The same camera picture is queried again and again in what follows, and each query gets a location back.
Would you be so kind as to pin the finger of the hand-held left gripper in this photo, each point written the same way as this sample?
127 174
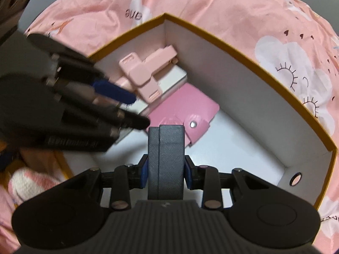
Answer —
116 94
135 121

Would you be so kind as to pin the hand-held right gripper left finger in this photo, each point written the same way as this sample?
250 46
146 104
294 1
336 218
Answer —
144 173

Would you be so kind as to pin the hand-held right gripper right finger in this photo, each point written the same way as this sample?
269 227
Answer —
188 174

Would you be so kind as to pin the dark grey case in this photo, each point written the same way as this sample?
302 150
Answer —
166 158

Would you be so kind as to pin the pink snap wallet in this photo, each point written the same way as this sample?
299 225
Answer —
180 105

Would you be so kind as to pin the white box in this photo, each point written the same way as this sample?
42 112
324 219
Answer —
170 80

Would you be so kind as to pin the pink white crochet toy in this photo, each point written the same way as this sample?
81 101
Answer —
29 182

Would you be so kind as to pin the yellow cardboard box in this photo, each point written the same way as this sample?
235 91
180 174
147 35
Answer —
264 127

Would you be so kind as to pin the pink printed blanket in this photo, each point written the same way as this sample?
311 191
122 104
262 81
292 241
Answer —
225 10

